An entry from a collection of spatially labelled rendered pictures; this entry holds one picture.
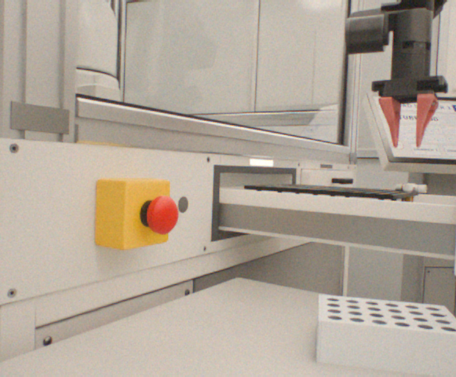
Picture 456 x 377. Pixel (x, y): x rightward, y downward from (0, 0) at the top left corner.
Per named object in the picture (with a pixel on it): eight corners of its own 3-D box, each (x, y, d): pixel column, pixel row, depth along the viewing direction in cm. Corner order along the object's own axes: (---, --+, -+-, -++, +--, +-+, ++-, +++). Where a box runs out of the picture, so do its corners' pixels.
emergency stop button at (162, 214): (181, 233, 48) (183, 195, 48) (156, 237, 45) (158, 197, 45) (160, 230, 50) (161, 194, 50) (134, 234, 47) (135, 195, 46)
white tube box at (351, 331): (442, 342, 45) (444, 305, 45) (469, 381, 37) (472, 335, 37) (316, 329, 48) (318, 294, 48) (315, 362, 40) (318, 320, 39)
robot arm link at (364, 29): (428, -34, 70) (426, 14, 77) (352, -23, 75) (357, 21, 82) (424, 15, 64) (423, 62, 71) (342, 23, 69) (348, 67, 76)
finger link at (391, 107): (425, 144, 65) (428, 79, 65) (375, 145, 69) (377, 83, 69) (432, 149, 71) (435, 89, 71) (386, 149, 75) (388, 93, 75)
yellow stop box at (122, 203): (174, 243, 51) (176, 179, 51) (128, 252, 45) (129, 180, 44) (140, 238, 54) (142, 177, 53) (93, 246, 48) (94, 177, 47)
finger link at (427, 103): (429, 144, 65) (432, 79, 65) (379, 145, 69) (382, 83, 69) (436, 149, 71) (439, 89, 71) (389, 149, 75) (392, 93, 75)
